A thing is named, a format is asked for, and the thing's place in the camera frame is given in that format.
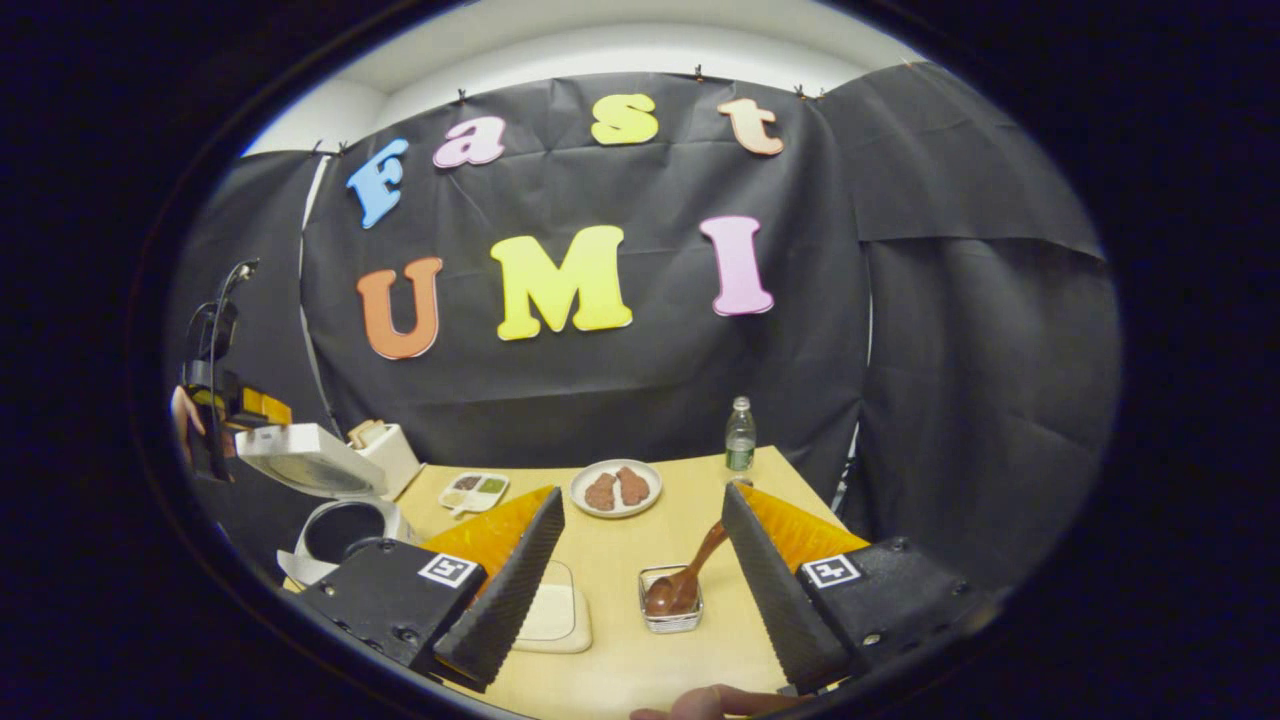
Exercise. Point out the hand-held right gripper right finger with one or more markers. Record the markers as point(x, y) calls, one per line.
point(765, 590)

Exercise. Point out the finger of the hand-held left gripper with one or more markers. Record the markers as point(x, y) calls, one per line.
point(268, 408)

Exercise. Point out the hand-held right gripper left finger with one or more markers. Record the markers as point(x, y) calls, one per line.
point(520, 580)

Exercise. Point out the clear rice container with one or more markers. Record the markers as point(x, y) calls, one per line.
point(560, 620)

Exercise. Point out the white rice cooker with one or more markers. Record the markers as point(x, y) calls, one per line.
point(310, 455)

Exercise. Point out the brown wooden spoon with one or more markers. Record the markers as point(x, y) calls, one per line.
point(680, 585)

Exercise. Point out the toast bread slice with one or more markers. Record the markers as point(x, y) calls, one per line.
point(374, 430)
point(358, 433)

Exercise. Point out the white divided condiment tray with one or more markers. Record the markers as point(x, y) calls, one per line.
point(475, 492)

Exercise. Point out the white round plate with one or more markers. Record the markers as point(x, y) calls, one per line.
point(600, 512)

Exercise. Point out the brown meat piece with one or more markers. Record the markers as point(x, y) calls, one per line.
point(600, 492)
point(632, 486)

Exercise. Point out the white toaster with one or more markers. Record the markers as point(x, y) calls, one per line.
point(395, 460)

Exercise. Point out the green label plastic bottle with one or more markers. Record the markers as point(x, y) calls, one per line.
point(740, 440)

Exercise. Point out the black backdrop cloth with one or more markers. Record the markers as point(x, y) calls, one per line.
point(650, 380)

